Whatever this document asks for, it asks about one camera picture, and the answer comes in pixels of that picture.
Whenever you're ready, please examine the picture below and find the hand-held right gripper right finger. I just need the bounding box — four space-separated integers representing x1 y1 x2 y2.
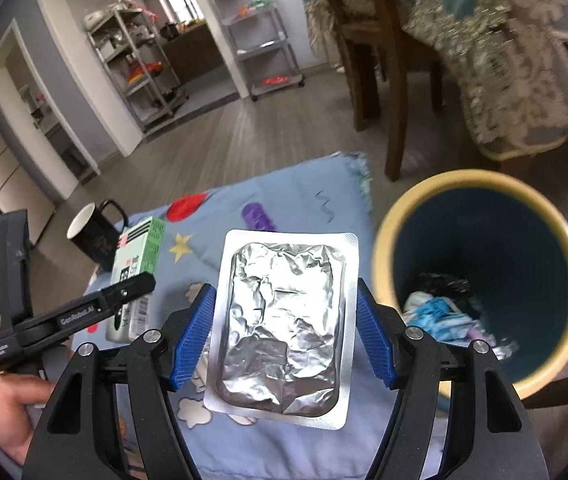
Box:
356 280 550 480

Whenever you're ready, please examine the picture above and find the yellow-rimmed teal trash bin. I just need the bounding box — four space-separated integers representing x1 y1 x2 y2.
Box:
373 169 568 401

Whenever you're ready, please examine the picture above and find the teal lace tablecloth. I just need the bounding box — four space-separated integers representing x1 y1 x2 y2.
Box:
301 0 568 161

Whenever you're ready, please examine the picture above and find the brown kitchen cabinet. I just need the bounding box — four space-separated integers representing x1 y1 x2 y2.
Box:
161 15 225 82

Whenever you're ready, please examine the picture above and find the black mug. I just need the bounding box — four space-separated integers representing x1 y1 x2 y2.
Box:
67 199 130 265

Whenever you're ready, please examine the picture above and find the metal shelf rack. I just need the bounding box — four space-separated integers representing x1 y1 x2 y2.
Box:
84 0 187 133

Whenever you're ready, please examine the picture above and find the light blue printed blanket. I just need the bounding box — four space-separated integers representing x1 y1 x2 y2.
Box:
84 151 465 480

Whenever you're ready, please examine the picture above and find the dark wooden dining chair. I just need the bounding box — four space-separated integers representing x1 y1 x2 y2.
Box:
306 0 445 183

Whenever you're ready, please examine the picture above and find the silver foil blister pack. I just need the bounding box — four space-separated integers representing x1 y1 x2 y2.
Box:
204 229 361 431

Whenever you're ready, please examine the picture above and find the person's left hand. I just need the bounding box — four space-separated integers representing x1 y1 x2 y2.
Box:
0 375 57 466

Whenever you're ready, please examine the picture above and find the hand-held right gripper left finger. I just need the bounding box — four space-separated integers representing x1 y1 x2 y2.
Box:
21 282 219 480

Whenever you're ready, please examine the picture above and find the green and white carton box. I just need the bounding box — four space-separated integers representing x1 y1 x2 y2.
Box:
105 216 167 346

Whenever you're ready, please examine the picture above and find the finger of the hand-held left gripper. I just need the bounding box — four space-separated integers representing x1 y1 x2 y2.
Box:
36 274 157 345

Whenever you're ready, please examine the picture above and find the white rolling shelf cart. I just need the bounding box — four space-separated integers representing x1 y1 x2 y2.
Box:
203 0 305 101

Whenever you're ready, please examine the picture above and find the blue face mask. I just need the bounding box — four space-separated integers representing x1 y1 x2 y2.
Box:
406 296 475 341

